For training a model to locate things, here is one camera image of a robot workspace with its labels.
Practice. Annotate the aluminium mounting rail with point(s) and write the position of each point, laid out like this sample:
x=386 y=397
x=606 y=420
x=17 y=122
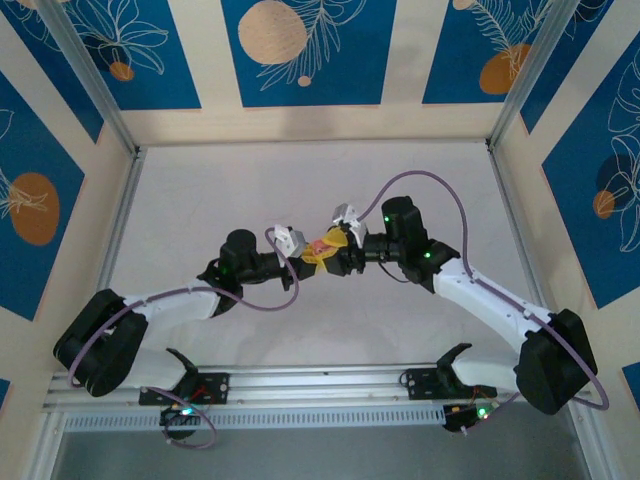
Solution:
x=320 y=387

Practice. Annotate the aluminium frame post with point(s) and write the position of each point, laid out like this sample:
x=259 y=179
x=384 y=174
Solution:
x=90 y=75
x=530 y=75

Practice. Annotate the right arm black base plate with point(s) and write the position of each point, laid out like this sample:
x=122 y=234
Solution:
x=420 y=382

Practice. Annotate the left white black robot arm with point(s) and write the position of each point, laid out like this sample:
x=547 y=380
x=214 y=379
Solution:
x=175 y=302

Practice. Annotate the aluminium table side rail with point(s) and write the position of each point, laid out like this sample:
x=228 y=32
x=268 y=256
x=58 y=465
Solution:
x=120 y=220
x=520 y=225

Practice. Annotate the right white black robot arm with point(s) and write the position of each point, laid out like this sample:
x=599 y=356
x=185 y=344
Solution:
x=490 y=300

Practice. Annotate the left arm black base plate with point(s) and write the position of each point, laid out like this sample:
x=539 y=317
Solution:
x=220 y=385

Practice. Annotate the pink earbud charging case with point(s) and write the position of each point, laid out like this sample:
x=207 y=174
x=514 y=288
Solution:
x=321 y=247

